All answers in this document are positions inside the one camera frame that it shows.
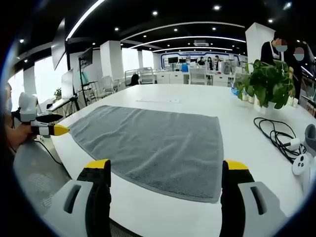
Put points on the green potted plant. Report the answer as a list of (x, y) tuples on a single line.
[(267, 84)]

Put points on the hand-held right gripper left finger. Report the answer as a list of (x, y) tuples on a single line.
[(97, 197)]

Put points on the black tripod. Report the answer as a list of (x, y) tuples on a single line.
[(71, 103)]

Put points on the white office chair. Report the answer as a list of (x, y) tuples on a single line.
[(198, 76), (146, 75)]

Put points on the white table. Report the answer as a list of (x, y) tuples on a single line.
[(197, 108)]

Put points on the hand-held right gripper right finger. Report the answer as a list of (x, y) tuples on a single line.
[(237, 197)]

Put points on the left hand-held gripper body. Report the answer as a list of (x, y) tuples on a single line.
[(26, 108)]

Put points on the white controller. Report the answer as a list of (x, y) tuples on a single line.
[(300, 165)]

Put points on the white flat strip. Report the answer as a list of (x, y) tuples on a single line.
[(158, 100)]

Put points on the person's left hand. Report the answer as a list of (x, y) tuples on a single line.
[(18, 134)]

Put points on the small potted plant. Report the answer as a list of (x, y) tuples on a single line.
[(58, 93)]

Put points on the white power adapter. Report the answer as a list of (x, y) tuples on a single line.
[(292, 143)]

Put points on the grey towel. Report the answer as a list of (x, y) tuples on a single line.
[(153, 145)]

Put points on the grey mesh chair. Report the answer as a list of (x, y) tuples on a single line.
[(37, 172)]

